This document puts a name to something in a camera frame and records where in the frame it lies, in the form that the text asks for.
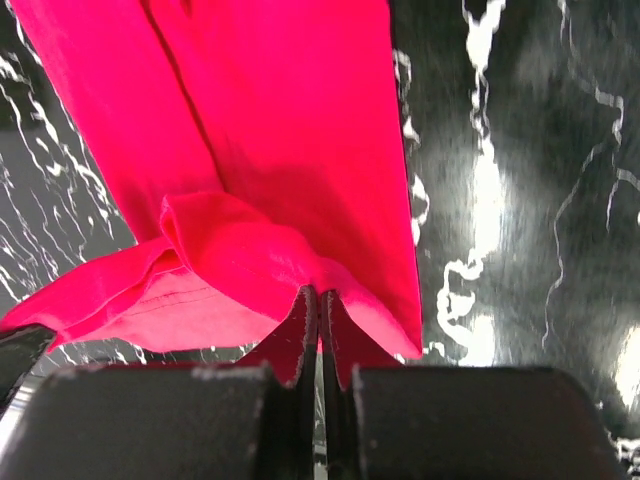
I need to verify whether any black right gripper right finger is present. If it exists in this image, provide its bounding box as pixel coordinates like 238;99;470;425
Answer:
319;292;625;479

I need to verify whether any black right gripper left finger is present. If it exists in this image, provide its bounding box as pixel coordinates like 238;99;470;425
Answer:
1;287;318;479

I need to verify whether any bright pink t-shirt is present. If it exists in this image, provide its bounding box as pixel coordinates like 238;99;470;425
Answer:
1;1;422;358

